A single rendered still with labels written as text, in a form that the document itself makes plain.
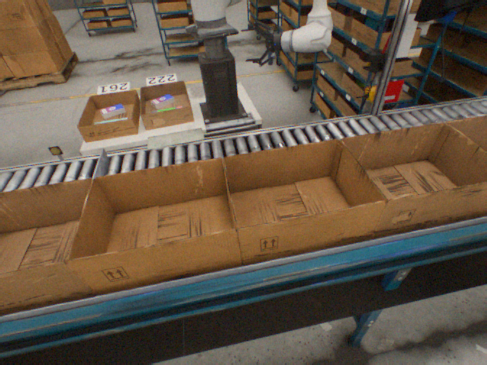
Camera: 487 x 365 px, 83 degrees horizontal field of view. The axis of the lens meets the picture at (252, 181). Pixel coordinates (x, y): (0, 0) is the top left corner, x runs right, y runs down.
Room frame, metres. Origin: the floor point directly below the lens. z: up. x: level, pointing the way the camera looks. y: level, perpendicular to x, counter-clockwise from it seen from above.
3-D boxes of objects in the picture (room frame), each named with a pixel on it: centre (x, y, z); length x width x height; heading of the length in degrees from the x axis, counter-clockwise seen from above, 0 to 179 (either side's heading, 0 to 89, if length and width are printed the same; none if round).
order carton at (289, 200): (0.58, -0.13, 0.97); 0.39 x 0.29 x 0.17; 99
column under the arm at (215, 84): (1.55, 0.15, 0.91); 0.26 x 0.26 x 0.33; 12
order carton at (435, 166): (0.64, -0.51, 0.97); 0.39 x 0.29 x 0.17; 99
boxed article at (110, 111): (1.58, 0.84, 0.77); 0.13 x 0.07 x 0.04; 124
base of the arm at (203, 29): (1.56, 0.18, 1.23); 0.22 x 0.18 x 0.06; 109
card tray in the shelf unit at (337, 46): (2.58, -0.92, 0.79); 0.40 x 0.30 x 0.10; 10
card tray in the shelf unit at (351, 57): (2.11, -0.99, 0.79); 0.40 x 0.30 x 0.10; 10
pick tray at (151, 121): (1.59, 0.50, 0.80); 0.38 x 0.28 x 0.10; 14
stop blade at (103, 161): (0.91, 0.69, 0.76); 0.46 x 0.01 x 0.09; 9
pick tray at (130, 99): (1.50, 0.80, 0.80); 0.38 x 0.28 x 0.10; 11
